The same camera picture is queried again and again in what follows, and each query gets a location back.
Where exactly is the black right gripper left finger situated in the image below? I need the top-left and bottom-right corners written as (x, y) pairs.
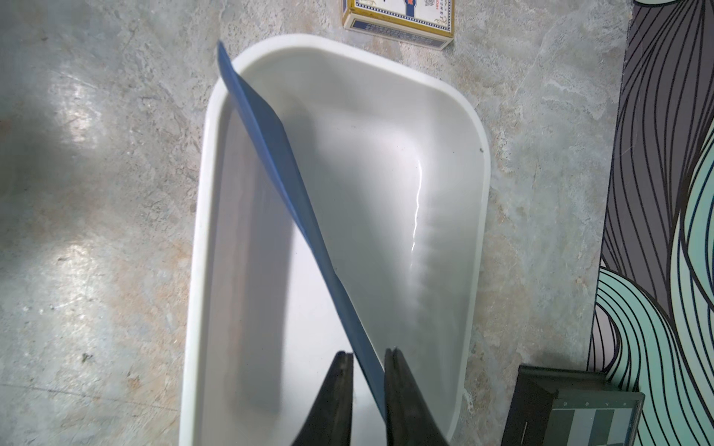
top-left (293, 351), bottom-right (353, 446)

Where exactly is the black folding chess board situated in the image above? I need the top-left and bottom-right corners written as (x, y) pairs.
top-left (501, 364), bottom-right (645, 445)

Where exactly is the dark blue envelope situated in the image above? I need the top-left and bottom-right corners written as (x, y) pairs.
top-left (218, 42), bottom-right (387, 418)

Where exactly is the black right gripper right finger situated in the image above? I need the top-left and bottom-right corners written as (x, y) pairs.
top-left (384, 349), bottom-right (448, 446)

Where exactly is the white plastic storage box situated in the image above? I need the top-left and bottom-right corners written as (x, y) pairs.
top-left (180, 35), bottom-right (490, 445)

